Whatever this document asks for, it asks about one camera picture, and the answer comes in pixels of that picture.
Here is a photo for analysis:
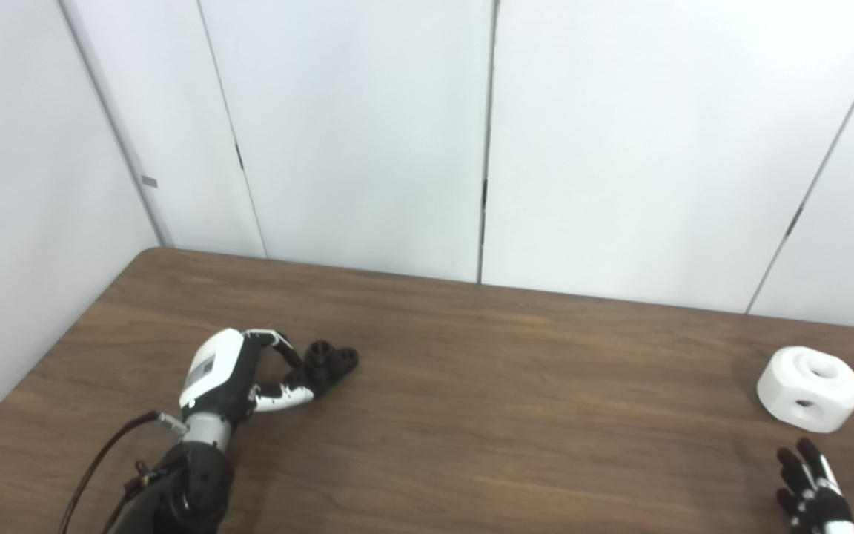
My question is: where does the black plastic holder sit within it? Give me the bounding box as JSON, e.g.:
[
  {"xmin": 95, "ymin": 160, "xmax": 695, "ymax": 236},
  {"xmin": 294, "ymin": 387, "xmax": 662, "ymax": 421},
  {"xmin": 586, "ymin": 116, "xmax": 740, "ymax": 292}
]
[{"xmin": 290, "ymin": 340, "xmax": 360, "ymax": 398}]

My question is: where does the round white plastic piece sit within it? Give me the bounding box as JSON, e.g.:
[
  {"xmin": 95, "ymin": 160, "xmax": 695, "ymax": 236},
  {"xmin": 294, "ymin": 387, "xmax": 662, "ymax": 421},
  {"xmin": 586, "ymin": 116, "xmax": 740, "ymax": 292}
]
[{"xmin": 757, "ymin": 346, "xmax": 854, "ymax": 434}]

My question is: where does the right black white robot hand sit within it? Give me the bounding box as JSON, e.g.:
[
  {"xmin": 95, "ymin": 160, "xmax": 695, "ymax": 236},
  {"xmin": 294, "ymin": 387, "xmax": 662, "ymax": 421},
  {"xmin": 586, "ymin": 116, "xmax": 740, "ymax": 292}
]
[{"xmin": 775, "ymin": 438, "xmax": 854, "ymax": 534}]

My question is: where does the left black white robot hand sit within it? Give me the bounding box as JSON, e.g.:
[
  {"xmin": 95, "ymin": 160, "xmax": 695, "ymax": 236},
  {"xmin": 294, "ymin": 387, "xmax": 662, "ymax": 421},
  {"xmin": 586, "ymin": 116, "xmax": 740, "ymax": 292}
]
[{"xmin": 179, "ymin": 328, "xmax": 317, "ymax": 431}]

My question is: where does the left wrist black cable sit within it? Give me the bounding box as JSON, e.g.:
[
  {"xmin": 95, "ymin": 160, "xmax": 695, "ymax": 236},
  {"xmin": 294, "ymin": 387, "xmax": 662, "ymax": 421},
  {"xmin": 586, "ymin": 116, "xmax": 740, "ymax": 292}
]
[{"xmin": 59, "ymin": 410, "xmax": 189, "ymax": 534}]

